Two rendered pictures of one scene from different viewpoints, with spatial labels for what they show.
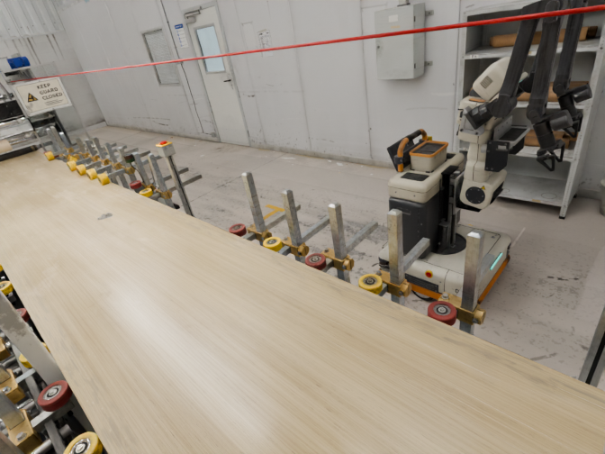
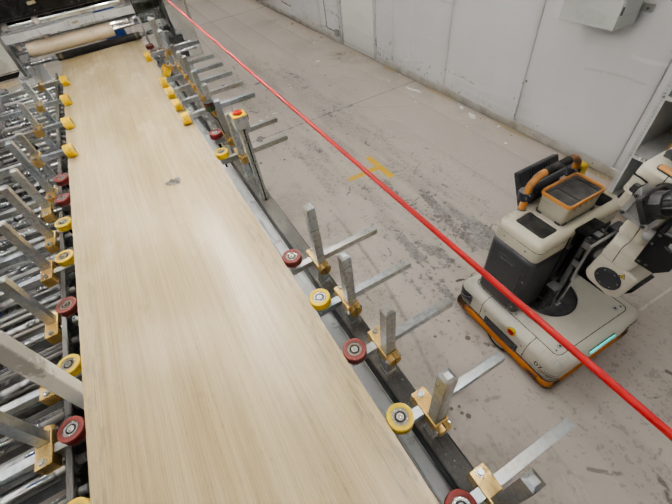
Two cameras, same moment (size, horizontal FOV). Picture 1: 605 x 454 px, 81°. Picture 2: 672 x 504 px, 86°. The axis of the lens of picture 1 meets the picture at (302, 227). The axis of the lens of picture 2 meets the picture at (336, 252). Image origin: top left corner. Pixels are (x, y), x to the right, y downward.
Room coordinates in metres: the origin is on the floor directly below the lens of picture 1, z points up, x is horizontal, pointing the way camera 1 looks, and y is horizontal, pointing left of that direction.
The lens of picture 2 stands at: (0.58, -0.20, 2.00)
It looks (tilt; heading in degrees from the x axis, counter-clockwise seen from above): 48 degrees down; 19
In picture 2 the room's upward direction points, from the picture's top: 9 degrees counter-clockwise
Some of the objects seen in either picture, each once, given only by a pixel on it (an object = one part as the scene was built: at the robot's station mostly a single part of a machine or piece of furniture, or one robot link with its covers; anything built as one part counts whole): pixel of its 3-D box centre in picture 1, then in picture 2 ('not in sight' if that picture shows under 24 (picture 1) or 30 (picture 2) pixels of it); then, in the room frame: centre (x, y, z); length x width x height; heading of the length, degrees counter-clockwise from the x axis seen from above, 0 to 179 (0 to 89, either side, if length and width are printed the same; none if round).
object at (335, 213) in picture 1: (340, 256); (387, 347); (1.16, -0.13, 0.87); 0.04 x 0.04 x 0.48; 42
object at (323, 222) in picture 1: (305, 236); (365, 286); (1.43, -0.01, 0.82); 0.43 x 0.03 x 0.04; 132
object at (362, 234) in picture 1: (347, 248); (402, 330); (1.25, -0.17, 0.84); 0.43 x 0.03 x 0.04; 132
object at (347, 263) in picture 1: (337, 259); (384, 346); (1.17, -0.11, 0.84); 0.14 x 0.06 x 0.05; 42
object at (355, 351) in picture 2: (317, 269); (355, 356); (1.12, -0.02, 0.85); 0.08 x 0.08 x 0.11
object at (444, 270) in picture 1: (443, 257); (540, 306); (1.90, -0.91, 0.16); 0.67 x 0.64 x 0.25; 41
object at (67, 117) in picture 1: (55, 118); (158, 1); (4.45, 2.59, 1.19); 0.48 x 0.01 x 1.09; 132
